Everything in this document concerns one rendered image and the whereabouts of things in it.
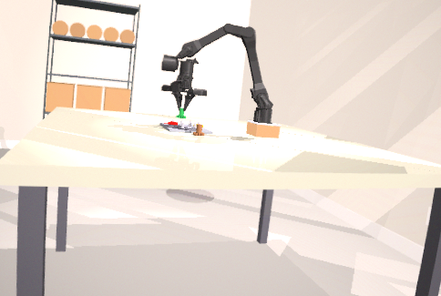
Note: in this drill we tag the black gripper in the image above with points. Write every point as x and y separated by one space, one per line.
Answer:
191 93

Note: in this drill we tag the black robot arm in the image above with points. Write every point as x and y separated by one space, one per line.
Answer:
263 112

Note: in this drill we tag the green gear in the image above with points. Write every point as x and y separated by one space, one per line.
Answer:
181 113

